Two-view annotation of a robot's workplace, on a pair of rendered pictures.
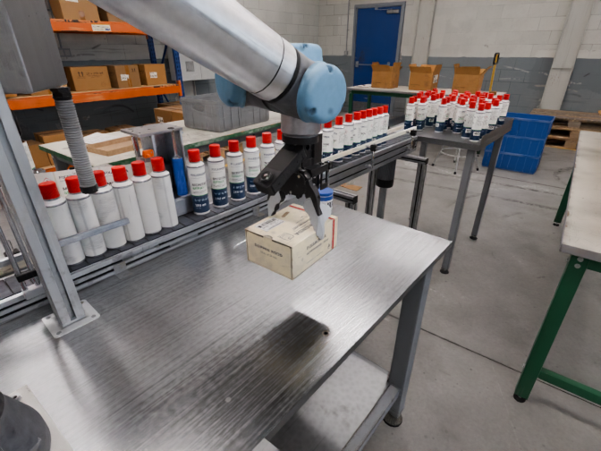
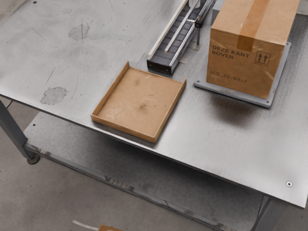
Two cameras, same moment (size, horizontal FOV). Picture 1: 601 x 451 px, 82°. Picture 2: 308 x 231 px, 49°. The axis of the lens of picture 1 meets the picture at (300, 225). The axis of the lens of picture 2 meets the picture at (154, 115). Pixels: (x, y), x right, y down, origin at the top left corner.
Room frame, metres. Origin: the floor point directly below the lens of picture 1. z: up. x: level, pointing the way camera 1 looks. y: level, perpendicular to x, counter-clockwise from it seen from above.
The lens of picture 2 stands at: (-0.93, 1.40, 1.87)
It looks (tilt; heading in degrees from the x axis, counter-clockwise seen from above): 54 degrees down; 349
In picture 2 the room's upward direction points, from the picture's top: 6 degrees counter-clockwise
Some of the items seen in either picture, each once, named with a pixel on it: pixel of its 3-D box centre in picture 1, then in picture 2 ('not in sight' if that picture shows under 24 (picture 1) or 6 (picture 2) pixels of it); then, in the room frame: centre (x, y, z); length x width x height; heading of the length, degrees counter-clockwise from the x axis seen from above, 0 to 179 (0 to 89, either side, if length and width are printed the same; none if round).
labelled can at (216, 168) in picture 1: (217, 176); not in sight; (1.07, 0.27, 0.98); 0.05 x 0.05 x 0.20
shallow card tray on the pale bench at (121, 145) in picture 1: (122, 144); not in sight; (2.14, 1.10, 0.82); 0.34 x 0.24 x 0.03; 149
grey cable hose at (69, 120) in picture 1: (76, 143); not in sight; (0.70, 0.45, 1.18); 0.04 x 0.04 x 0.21
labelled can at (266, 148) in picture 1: (267, 161); not in sight; (1.24, 0.12, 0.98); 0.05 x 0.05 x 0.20
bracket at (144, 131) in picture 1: (151, 129); not in sight; (1.02, 0.43, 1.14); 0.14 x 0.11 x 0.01; 139
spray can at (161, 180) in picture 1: (163, 192); not in sight; (0.92, 0.39, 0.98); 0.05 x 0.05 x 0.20
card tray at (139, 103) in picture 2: not in sight; (140, 98); (-0.11, 1.29, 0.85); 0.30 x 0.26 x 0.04; 139
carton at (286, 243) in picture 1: (292, 238); not in sight; (0.65, 0.02, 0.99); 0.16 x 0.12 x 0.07; 143
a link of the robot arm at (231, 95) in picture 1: (258, 81); not in sight; (0.60, 0.07, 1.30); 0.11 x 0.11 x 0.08; 39
